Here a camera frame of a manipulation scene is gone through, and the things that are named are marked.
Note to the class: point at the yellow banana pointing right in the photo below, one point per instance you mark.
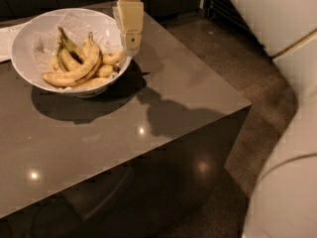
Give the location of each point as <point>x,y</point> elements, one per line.
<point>113,57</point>

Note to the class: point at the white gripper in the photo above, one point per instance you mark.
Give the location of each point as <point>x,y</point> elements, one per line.
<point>129,16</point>

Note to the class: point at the short yellow middle banana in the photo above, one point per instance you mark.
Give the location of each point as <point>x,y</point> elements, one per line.
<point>106,70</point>

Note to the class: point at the green-tipped dark banana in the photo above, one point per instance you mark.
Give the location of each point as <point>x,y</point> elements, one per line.
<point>71,46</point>

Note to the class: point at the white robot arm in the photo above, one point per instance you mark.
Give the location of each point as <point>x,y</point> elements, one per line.
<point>283,201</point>

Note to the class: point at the white paper sheet on table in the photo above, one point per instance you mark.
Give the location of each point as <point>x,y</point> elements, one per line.
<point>7,36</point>

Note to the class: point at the long yellow front banana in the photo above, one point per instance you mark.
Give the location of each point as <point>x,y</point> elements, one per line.
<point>68,71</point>

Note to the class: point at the white round bowl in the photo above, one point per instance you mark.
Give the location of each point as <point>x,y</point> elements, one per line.
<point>21,52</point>

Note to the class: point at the white paper bowl liner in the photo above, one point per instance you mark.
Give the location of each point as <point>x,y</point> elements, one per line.
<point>77,25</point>

